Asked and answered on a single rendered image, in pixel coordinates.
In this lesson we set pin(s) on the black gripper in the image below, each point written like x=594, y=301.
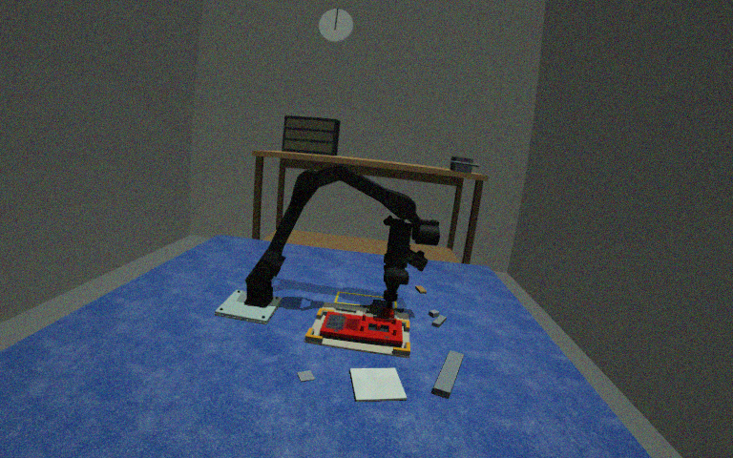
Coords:
x=395, y=273

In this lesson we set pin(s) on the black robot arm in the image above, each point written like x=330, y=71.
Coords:
x=259, y=290

